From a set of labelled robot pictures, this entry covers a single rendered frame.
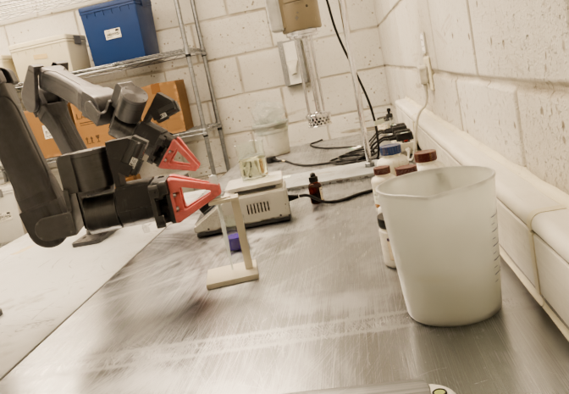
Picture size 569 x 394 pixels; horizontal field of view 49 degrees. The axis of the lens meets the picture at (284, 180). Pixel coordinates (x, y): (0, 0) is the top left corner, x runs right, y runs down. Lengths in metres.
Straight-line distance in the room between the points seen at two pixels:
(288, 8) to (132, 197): 0.82
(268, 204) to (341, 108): 2.45
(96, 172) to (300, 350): 0.42
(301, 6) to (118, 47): 2.08
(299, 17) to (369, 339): 1.06
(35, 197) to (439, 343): 0.60
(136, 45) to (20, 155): 2.60
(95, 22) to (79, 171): 2.69
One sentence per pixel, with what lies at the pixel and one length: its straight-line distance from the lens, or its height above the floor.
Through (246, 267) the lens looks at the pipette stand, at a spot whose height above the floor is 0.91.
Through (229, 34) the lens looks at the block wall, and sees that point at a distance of 3.74.
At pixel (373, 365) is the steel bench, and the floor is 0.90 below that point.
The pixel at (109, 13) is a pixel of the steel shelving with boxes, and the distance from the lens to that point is 3.58.
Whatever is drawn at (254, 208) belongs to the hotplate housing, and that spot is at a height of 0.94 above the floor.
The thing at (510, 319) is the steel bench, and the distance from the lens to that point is 0.70.
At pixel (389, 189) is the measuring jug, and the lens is 0.73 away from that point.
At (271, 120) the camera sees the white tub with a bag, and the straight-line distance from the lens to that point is 2.31.
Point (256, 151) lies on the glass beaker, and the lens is 1.29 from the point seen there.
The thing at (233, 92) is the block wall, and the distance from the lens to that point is 3.73.
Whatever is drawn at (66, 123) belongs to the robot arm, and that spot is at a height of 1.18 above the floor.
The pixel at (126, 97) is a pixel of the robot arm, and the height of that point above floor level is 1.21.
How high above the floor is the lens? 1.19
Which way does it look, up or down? 10 degrees down
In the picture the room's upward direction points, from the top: 11 degrees counter-clockwise
